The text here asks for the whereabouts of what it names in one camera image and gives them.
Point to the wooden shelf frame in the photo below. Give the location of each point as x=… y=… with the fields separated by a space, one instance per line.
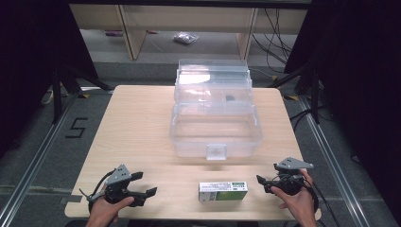
x=135 y=34

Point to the green and white carton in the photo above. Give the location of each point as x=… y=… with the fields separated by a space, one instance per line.
x=222 y=191

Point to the person's left hand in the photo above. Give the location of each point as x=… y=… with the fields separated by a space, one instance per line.
x=104 y=213

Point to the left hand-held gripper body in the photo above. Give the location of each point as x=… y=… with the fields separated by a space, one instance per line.
x=119 y=179

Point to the black metal stand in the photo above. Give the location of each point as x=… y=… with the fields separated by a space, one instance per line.
x=315 y=94
x=57 y=94

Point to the silver metal floor rail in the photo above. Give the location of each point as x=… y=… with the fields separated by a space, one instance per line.
x=334 y=164
x=34 y=160

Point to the person's right hand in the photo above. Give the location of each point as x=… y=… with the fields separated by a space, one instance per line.
x=301 y=205

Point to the clear plastic storage box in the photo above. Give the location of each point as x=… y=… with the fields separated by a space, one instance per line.
x=216 y=126

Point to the clear plastic bag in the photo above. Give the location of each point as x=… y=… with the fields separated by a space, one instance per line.
x=186 y=38

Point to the dark curtain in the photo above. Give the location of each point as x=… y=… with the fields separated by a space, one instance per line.
x=31 y=63
x=362 y=78

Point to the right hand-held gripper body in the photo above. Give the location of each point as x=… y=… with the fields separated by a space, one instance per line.
x=290 y=181

